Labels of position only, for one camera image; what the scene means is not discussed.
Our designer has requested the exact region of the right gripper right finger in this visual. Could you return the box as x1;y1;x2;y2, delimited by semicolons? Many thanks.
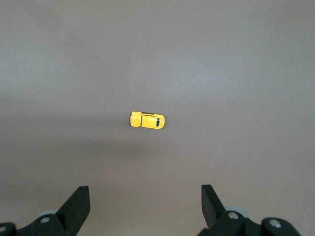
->
198;183;303;236

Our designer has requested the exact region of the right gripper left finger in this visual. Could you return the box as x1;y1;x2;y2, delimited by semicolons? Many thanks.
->
0;186;91;236

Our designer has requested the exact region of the yellow beetle toy car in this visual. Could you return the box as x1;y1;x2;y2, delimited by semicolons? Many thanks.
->
129;111;166;130

